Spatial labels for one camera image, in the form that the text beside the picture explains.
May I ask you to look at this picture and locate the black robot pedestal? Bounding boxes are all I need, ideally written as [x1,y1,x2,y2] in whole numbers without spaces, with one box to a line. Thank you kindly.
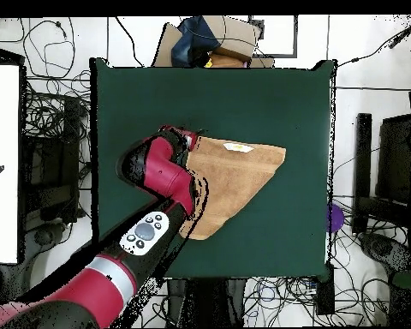
[166,278,248,328]

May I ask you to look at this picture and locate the tan terry towel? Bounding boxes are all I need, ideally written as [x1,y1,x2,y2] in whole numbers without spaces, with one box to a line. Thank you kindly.
[177,135,288,241]

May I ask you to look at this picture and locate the white board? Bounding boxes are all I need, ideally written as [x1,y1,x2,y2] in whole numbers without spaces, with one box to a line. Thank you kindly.
[0,63,21,265]

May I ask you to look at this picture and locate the black cable with plug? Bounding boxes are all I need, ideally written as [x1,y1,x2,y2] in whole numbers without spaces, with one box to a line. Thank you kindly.
[337,15,411,68]

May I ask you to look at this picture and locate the black metal rack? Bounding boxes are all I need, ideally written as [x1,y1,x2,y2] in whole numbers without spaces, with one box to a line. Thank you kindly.
[20,95,81,224]

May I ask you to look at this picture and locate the brown cardboard box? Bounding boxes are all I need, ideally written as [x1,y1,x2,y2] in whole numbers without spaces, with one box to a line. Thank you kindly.
[152,15,276,69]

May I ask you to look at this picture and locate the black upright bar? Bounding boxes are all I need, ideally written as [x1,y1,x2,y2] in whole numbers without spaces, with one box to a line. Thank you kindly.
[351,112,373,236]

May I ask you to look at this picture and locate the purple round object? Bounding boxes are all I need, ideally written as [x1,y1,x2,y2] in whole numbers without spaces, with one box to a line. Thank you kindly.
[325,203,346,234]

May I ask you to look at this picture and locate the black panel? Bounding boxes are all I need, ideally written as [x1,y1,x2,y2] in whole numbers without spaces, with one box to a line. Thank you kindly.
[375,114,411,206]

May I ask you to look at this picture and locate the black square floor frame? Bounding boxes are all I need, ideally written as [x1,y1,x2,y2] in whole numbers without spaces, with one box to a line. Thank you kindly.
[247,15,299,58]

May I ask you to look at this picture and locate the dark green table cloth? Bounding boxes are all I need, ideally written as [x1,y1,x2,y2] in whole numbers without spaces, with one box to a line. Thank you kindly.
[89,57,337,280]

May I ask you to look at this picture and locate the tangled black floor cables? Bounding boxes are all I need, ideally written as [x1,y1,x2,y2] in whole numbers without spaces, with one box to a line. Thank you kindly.
[244,273,391,327]
[20,18,92,138]
[136,278,170,328]

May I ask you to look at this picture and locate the black power strip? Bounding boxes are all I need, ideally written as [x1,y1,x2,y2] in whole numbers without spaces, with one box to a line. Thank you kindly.
[315,262,336,316]

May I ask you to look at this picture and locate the dark blue garment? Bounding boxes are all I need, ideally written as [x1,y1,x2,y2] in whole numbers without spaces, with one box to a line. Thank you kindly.
[170,15,223,68]

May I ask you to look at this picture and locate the grey stand base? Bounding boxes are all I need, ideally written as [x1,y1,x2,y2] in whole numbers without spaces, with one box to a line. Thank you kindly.
[26,221,68,254]
[358,231,411,272]

